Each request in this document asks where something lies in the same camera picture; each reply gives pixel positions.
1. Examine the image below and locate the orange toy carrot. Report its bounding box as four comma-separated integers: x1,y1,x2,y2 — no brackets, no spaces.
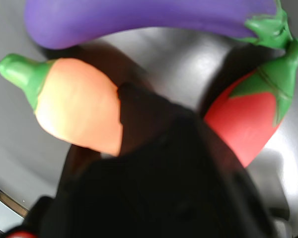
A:
0,53,124,157

